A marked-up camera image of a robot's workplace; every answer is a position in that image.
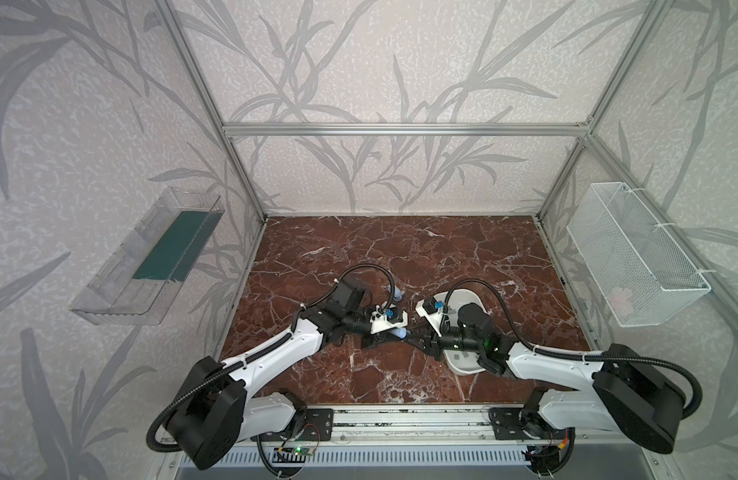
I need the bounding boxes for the blue stapler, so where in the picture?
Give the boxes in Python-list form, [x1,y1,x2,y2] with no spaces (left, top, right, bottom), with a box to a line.
[370,307,409,338]
[392,287,404,302]

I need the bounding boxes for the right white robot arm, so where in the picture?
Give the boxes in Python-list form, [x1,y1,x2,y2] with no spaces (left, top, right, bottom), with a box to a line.
[409,328,695,454]

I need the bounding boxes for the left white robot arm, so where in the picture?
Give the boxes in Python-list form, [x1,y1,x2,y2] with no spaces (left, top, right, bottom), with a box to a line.
[146,307,409,470]

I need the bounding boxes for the white oval tray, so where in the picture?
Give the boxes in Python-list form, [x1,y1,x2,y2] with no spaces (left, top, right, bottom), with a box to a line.
[433,288,498,376]

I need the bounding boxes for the pink item in basket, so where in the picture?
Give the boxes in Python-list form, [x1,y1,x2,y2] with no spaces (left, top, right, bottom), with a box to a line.
[608,287,634,320]

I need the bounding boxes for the green pad in bin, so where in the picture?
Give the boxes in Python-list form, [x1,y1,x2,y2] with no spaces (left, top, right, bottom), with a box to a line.
[133,210,222,282]

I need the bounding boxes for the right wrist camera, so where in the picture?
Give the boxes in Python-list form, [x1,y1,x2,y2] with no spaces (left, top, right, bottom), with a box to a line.
[415,297,449,337]

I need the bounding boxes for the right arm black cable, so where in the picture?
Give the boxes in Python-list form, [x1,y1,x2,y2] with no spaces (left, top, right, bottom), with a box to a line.
[440,277,703,421]

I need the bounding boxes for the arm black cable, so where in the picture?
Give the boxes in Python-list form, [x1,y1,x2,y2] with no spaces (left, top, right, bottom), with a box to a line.
[440,277,703,421]
[145,262,397,453]

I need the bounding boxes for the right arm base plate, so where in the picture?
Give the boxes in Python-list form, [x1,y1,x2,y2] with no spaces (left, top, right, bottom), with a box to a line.
[488,407,544,440]

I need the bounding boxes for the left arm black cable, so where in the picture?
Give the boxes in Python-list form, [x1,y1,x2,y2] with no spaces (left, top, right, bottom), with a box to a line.
[145,262,397,453]

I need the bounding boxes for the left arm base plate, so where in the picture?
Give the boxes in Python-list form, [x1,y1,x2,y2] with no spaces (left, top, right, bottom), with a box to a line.
[267,408,335,442]

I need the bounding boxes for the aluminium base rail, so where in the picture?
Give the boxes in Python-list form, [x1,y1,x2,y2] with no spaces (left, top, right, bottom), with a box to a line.
[232,402,563,448]

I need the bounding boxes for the white wire mesh basket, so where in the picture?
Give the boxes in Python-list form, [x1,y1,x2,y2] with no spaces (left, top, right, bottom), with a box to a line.
[567,182,712,328]

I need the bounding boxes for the clear plastic wall bin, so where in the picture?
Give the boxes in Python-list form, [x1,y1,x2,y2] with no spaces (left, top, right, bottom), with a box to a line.
[70,187,225,326]

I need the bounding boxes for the aluminium frame crossbar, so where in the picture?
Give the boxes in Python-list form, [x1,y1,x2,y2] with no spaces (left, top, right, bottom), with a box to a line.
[222,123,587,138]

